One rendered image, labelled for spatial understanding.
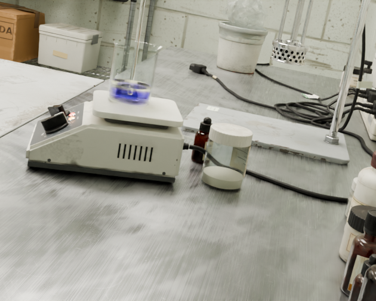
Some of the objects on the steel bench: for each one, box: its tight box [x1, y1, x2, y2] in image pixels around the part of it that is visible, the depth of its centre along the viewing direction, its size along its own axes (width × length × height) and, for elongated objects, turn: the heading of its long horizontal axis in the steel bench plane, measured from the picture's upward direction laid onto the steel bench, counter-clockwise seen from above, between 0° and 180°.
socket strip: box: [356, 89, 376, 144], centre depth 146 cm, size 6×40×4 cm, turn 142°
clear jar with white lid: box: [201, 123, 253, 191], centre depth 88 cm, size 6×6×8 cm
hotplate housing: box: [26, 101, 189, 183], centre depth 89 cm, size 22×13×8 cm, turn 69°
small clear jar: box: [344, 177, 357, 218], centre depth 84 cm, size 5×5×5 cm
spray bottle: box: [353, 60, 374, 99], centre depth 169 cm, size 4×4×11 cm
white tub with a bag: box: [217, 0, 269, 73], centre depth 181 cm, size 14×14×21 cm
